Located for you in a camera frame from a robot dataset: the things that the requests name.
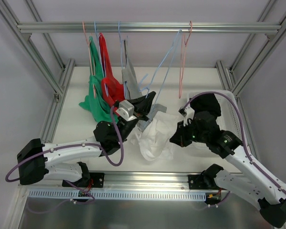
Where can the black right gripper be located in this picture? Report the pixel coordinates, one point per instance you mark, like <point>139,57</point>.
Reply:
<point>205,105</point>

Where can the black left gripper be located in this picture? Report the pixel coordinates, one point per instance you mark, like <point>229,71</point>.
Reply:
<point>138,110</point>

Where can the grey tank top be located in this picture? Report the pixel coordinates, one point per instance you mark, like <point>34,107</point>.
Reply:
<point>131,87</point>

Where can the blue hanger of grey top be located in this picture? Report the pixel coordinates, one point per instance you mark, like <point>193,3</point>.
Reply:
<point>122,52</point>

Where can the white tank top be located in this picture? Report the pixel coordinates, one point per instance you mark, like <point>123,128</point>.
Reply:
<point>154,141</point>

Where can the black tank top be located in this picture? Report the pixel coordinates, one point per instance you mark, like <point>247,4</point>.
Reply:
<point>206,102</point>

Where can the pink wire hanger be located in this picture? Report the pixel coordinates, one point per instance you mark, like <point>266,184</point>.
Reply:
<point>184,43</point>

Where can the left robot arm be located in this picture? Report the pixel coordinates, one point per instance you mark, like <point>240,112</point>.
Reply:
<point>38,161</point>

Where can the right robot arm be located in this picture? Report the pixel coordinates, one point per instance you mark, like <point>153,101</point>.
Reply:
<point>263,190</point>

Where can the red tank top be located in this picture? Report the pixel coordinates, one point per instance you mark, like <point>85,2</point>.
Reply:
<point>112,89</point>

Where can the green tank top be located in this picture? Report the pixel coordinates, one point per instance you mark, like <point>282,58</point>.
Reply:
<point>94,101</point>

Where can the blue hanger with red top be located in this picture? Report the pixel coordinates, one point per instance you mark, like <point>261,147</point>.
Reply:
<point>99,47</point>

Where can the pink hanger with green top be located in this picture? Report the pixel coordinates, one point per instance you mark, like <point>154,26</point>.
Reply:
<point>90,59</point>

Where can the white plastic basket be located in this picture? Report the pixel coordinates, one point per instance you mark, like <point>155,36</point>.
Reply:
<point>228,120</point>

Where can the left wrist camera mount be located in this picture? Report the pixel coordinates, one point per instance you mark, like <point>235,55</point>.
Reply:
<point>126,110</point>

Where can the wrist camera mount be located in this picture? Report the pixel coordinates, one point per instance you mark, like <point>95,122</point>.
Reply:
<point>188,114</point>
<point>126,110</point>

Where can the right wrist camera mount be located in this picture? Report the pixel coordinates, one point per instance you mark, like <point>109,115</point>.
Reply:
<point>188,114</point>

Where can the white perforated cable duct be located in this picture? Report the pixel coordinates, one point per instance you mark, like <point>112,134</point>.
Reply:
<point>118,194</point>

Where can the aluminium frame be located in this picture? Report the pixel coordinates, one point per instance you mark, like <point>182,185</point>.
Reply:
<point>44,70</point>

